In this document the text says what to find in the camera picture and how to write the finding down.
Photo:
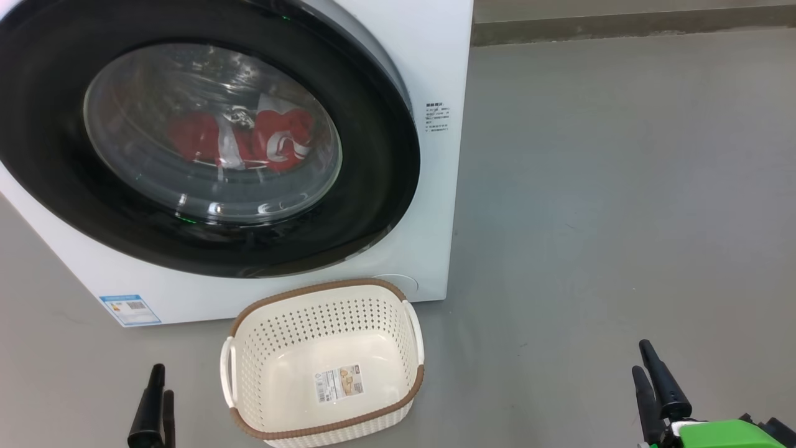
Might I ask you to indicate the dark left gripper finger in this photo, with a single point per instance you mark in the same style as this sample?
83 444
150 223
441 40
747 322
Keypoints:
148 417
169 423

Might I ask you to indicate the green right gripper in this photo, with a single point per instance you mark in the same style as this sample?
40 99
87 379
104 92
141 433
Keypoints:
715 435

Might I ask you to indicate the red and white garment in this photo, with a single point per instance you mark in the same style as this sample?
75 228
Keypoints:
199 137

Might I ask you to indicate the black round washer door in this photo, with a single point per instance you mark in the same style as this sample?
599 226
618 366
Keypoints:
373 186

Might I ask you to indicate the cream laundry basket brown rim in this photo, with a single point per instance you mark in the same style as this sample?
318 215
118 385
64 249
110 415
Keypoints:
292 348

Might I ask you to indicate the printed product label sticker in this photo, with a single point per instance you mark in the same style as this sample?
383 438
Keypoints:
339 383

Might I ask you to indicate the white front-load washing machine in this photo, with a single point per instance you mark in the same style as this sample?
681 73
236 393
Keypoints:
435 218

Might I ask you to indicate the blue energy label sticker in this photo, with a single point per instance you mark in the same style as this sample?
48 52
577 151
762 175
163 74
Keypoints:
130 309

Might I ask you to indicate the round white filter cover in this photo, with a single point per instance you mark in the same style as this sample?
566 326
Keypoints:
407 285

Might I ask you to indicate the grey skirting board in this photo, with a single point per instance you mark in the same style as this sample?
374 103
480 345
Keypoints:
622 28

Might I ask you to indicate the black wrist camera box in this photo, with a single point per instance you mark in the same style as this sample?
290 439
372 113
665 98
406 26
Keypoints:
785 430

